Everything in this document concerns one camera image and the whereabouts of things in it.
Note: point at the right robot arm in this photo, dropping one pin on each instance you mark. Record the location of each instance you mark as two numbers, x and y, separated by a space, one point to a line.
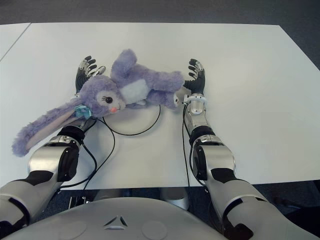
220 170

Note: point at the white plate black rim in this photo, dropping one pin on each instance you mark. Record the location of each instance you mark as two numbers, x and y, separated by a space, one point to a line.
132 120

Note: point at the grey robot torso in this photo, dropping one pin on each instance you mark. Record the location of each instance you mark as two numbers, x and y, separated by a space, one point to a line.
120 222

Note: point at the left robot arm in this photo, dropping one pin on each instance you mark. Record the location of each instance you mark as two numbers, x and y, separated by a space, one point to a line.
45 170

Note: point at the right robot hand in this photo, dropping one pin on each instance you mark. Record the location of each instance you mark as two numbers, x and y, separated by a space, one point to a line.
198 80

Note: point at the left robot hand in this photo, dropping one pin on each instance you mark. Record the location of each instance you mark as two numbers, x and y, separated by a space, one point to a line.
82 75

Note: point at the silver table leg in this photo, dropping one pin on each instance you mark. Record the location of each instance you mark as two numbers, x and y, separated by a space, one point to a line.
175 197

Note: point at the purple plush bunny doll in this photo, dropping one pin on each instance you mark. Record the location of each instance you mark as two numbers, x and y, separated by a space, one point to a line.
125 85

